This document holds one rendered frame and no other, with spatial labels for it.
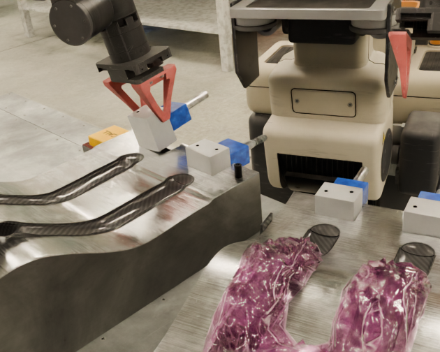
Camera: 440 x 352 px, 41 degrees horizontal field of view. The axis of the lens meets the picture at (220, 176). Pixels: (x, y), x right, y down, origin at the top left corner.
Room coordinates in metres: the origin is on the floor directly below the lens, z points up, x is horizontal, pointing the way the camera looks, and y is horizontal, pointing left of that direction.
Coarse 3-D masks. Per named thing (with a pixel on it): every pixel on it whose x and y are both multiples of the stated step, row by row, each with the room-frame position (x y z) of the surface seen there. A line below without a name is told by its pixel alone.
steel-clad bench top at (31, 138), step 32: (0, 96) 1.37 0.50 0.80; (0, 128) 1.17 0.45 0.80; (32, 128) 1.15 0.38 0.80; (64, 128) 1.13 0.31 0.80; (96, 128) 1.11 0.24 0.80; (0, 160) 1.01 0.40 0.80; (32, 160) 0.99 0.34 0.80; (64, 160) 0.98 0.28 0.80; (192, 288) 0.58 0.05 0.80; (128, 320) 0.53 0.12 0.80; (160, 320) 0.53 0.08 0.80
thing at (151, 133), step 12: (204, 96) 0.87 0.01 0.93; (144, 108) 0.82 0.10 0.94; (180, 108) 0.82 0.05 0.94; (132, 120) 0.80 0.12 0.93; (144, 120) 0.78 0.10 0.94; (156, 120) 0.78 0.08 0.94; (168, 120) 0.80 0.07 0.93; (180, 120) 0.81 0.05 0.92; (144, 132) 0.79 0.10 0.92; (156, 132) 0.78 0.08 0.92; (168, 132) 0.79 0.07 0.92; (144, 144) 0.80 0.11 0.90; (156, 144) 0.77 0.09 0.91; (168, 144) 0.79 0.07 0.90
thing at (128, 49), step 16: (112, 32) 0.79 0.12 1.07; (128, 32) 0.79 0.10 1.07; (144, 32) 0.81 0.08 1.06; (112, 48) 0.79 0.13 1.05; (128, 48) 0.78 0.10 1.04; (144, 48) 0.80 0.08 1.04; (160, 48) 0.80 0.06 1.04; (96, 64) 0.82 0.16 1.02; (112, 64) 0.79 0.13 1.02; (128, 64) 0.77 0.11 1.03; (144, 64) 0.76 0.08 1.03
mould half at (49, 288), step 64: (0, 192) 0.67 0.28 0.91; (128, 192) 0.68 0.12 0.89; (192, 192) 0.66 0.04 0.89; (256, 192) 0.68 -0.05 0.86; (0, 256) 0.49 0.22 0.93; (64, 256) 0.50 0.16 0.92; (128, 256) 0.55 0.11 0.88; (192, 256) 0.60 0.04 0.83; (0, 320) 0.45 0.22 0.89; (64, 320) 0.49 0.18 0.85
